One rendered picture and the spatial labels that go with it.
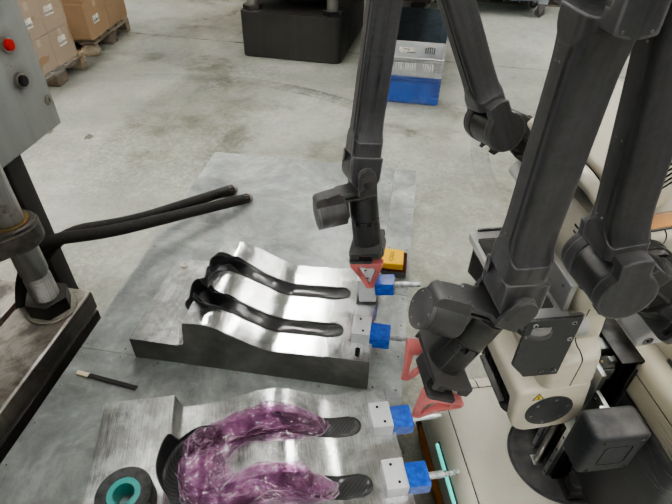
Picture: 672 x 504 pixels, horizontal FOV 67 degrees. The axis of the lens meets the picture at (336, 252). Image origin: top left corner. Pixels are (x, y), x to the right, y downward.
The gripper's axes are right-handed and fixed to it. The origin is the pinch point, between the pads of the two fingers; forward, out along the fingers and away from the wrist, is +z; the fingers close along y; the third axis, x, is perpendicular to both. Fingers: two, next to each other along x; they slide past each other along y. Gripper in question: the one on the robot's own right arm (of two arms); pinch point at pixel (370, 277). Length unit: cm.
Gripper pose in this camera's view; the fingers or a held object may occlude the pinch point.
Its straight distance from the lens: 109.1
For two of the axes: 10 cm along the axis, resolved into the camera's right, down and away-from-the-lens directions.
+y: -1.6, 5.1, -8.4
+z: 1.2, 8.6, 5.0
